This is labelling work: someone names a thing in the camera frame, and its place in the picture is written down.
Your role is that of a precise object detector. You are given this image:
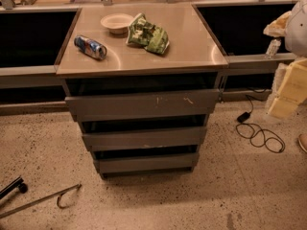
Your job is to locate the green chip bag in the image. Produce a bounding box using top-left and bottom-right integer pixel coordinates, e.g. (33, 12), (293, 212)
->
(126, 13), (170, 55)

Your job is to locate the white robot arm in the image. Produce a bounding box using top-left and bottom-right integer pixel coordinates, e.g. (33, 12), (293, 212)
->
(263, 0), (307, 119)

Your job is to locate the white paper bowl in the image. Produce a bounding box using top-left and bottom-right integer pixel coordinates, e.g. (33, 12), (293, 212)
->
(101, 13), (133, 35)

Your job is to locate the grey drawer cabinet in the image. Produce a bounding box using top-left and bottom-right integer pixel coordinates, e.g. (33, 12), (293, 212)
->
(57, 3), (227, 176)

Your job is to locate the grey middle drawer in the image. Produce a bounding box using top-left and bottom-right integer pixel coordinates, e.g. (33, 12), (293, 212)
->
(83, 126), (206, 151)

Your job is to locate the black power adapter cable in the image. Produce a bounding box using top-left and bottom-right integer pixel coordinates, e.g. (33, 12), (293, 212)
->
(235, 94), (286, 154)

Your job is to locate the clear water bottle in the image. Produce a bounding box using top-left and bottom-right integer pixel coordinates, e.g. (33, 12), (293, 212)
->
(266, 38), (281, 58)

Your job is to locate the grey bottom drawer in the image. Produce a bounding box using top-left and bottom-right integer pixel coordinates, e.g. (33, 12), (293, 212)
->
(94, 152), (200, 173)

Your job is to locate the black caster leg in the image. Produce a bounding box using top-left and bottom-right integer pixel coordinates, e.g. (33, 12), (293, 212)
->
(0, 176), (28, 199)

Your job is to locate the shoe tip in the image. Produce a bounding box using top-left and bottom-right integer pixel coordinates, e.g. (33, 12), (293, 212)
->
(298, 134), (307, 153)

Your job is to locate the grey top drawer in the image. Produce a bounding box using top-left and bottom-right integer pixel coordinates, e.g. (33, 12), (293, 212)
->
(65, 89), (219, 122)

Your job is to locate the metal hooked rod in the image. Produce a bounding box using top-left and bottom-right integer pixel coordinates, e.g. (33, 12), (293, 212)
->
(0, 183), (82, 219)

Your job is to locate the blue soda can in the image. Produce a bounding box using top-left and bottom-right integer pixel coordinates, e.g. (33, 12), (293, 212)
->
(74, 35), (107, 60)

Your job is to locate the grey drawer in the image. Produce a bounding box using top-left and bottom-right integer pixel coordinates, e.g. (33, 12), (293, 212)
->
(65, 89), (219, 122)
(83, 126), (206, 151)
(94, 152), (200, 173)

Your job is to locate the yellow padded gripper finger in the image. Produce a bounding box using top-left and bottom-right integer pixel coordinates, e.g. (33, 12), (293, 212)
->
(263, 11), (292, 37)
(267, 58), (307, 119)

